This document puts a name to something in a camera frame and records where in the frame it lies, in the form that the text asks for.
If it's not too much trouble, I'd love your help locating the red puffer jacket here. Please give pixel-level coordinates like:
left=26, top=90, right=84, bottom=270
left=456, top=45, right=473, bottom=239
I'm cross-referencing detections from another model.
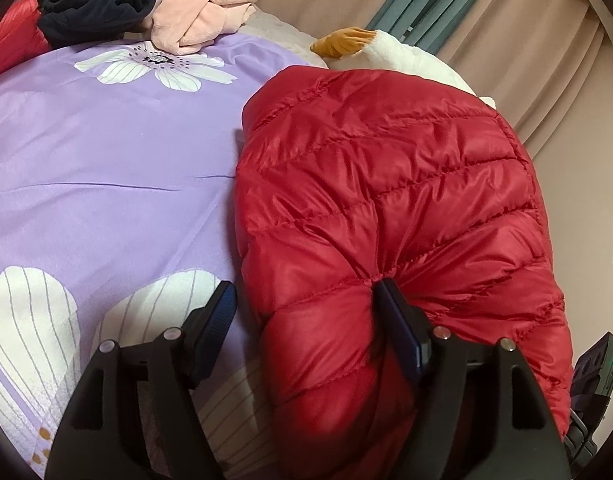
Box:
left=235, top=66, right=573, bottom=480

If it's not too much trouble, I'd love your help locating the pink garment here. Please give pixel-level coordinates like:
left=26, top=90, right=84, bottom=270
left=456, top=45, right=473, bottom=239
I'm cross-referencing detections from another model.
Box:
left=151, top=0, right=262, bottom=57

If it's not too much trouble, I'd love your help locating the purple floral duvet cover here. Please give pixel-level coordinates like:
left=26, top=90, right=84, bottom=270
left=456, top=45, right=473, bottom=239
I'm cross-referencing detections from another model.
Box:
left=0, top=30, right=327, bottom=480

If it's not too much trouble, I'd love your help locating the red shiny garment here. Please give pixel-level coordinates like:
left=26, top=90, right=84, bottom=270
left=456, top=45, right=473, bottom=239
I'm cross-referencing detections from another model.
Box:
left=0, top=0, right=52, bottom=83

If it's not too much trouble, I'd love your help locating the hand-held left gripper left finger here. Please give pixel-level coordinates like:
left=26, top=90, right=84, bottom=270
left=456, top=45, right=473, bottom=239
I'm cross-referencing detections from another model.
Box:
left=44, top=280, right=238, bottom=480

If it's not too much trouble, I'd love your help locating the pink curtain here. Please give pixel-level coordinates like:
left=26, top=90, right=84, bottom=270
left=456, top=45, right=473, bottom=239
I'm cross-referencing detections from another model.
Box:
left=256, top=0, right=613, bottom=161

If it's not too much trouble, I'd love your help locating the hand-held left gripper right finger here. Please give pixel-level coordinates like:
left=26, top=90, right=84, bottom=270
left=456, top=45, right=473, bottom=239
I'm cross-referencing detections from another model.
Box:
left=373, top=279, right=572, bottom=480

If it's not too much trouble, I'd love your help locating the white goose plush toy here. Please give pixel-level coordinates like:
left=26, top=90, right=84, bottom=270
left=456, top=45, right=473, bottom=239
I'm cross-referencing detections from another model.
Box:
left=310, top=27, right=497, bottom=108

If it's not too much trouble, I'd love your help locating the navy fleece garment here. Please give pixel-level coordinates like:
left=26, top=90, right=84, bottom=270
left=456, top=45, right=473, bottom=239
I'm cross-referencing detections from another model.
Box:
left=36, top=0, right=158, bottom=51

